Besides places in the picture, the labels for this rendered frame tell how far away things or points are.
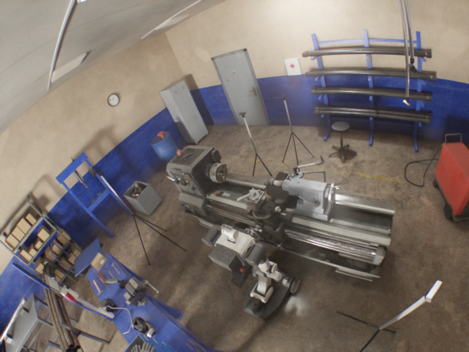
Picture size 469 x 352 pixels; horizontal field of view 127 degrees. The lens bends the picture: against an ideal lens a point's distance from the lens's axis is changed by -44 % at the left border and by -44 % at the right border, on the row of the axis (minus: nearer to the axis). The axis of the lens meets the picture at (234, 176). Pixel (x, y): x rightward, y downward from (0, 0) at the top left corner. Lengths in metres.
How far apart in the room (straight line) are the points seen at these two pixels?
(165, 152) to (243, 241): 4.26
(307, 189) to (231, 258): 0.98
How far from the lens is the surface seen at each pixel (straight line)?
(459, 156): 3.53
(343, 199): 2.37
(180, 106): 5.98
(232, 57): 5.44
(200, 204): 2.91
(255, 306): 2.43
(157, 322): 2.28
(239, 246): 1.54
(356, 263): 2.45
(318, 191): 2.01
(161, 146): 5.43
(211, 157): 2.82
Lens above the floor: 2.61
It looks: 36 degrees down
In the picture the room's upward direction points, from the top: 24 degrees counter-clockwise
